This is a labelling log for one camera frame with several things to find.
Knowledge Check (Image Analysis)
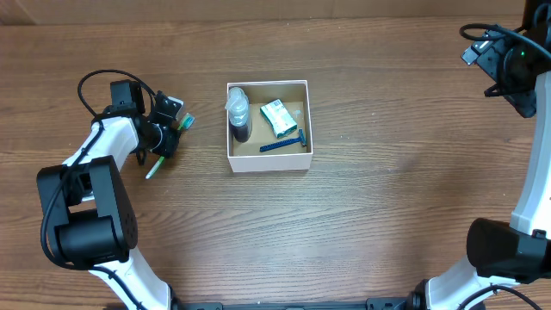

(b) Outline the green white toothbrush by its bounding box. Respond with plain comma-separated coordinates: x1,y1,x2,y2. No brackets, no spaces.
145,113,195,179

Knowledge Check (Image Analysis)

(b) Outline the clear bottle with dark liquid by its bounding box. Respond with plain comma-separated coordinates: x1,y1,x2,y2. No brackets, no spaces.
225,87,251,143

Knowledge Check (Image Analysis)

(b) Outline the white cardboard box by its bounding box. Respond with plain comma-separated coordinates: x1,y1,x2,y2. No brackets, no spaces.
226,80,313,173

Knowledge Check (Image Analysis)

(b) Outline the green white soap packet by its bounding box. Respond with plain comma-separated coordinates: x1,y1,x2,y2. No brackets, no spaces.
260,99,298,139

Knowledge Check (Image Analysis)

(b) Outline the blue disposable razor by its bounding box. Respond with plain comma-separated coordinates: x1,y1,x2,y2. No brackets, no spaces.
259,128,307,152

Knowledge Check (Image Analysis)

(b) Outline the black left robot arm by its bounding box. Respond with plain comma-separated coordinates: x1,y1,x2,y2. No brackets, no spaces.
37,80,185,309

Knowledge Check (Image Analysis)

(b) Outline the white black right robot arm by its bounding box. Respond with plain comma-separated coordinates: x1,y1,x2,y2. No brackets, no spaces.
404,22,550,309

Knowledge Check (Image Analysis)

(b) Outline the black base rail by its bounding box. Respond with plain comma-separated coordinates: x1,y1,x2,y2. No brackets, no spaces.
171,295,487,310

